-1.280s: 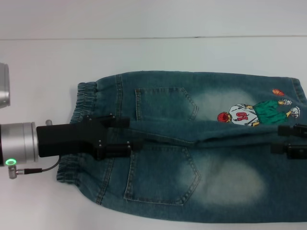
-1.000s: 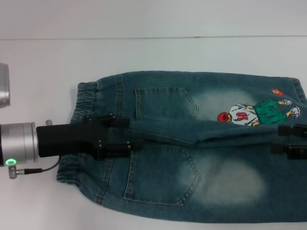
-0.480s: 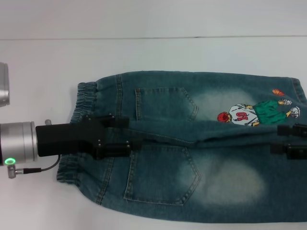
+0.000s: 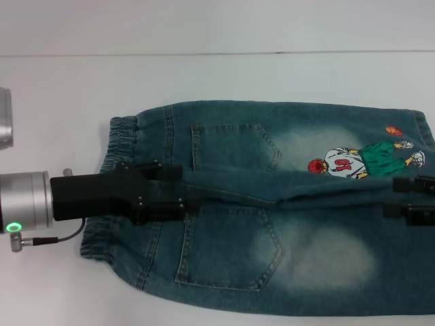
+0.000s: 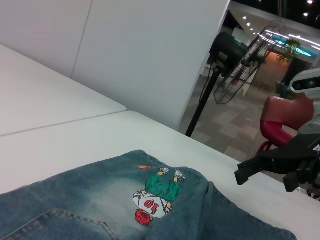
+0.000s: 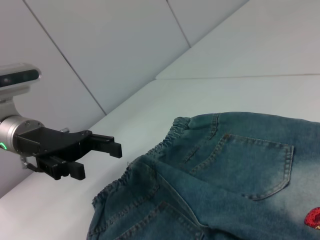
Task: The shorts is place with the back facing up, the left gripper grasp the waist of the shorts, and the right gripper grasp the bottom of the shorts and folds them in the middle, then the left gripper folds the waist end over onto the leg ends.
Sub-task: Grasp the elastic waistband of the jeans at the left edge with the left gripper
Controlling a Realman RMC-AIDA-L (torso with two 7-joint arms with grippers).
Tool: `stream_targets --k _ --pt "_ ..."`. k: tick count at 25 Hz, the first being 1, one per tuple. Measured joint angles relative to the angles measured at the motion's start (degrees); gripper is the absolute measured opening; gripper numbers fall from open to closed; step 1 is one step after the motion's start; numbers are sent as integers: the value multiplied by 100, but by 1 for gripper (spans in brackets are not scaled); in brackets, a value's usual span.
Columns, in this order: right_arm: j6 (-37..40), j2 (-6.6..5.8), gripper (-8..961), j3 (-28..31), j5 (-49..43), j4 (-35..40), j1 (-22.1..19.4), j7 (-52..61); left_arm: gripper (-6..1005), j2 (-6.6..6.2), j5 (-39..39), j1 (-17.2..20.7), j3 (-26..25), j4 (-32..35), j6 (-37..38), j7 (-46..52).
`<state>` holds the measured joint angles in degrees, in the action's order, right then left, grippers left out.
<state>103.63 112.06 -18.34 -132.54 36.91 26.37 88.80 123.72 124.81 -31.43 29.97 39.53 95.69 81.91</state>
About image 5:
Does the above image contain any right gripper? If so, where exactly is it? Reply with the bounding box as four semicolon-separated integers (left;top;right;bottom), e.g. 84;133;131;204
234;120;320;193

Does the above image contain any blue denim shorts cartoon print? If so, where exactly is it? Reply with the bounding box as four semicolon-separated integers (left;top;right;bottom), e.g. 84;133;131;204
0;149;298;240

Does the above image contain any red chair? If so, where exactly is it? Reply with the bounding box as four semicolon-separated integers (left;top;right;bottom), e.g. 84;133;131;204
255;94;316;154

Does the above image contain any teal background machine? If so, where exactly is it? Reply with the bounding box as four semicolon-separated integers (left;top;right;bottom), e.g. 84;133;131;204
275;80;296;101

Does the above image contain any black standing fan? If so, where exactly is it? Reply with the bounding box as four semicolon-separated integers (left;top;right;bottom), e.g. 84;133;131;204
185;20;286;138

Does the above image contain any green potted plant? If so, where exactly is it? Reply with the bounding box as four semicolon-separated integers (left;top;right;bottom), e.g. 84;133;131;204
275;38;305;64

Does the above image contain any teal illuminated sign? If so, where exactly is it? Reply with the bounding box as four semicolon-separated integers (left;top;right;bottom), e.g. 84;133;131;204
271;33;320;59

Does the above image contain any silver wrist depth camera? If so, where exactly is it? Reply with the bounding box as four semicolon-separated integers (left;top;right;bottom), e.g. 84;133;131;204
289;66;320;95

